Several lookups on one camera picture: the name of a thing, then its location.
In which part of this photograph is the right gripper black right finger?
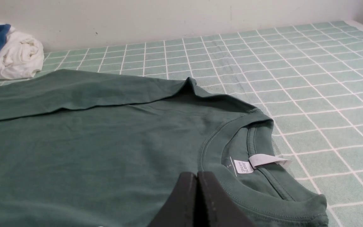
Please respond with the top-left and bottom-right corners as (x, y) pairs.
(197, 172), (255, 227)

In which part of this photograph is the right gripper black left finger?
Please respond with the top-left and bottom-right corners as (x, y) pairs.
(148, 172), (197, 227)

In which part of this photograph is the green checkered table cloth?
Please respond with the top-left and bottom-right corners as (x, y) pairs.
(0, 20), (363, 227)

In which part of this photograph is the white crumpled garment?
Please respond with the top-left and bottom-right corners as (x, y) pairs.
(0, 23), (44, 80)

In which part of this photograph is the green long-sleeve shirt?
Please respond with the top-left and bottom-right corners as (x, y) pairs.
(0, 70), (329, 227)

